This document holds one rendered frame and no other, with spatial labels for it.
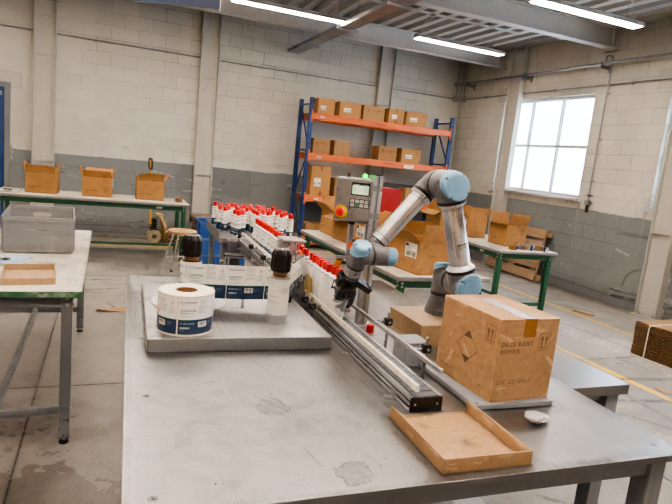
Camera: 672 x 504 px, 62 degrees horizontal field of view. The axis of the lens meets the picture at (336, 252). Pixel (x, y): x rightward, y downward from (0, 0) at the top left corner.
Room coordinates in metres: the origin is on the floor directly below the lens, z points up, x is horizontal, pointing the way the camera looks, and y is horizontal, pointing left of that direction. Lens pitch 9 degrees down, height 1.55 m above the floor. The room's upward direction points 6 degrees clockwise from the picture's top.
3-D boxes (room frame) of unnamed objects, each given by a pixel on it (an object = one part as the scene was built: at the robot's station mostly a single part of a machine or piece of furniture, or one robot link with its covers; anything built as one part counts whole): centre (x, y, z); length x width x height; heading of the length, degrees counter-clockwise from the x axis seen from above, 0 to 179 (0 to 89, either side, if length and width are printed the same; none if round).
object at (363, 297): (2.46, -0.14, 1.16); 0.04 x 0.04 x 0.67; 21
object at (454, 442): (1.44, -0.38, 0.85); 0.30 x 0.26 x 0.04; 21
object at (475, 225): (7.00, -1.59, 0.97); 0.42 x 0.39 x 0.37; 110
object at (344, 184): (2.50, -0.06, 1.38); 0.17 x 0.10 x 0.19; 76
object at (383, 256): (2.19, -0.18, 1.19); 0.11 x 0.11 x 0.08; 20
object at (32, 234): (3.60, 1.93, 0.91); 0.60 x 0.40 x 0.22; 26
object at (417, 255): (4.22, -0.65, 0.97); 0.51 x 0.39 x 0.37; 118
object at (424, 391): (2.36, -0.02, 0.86); 1.65 x 0.08 x 0.04; 21
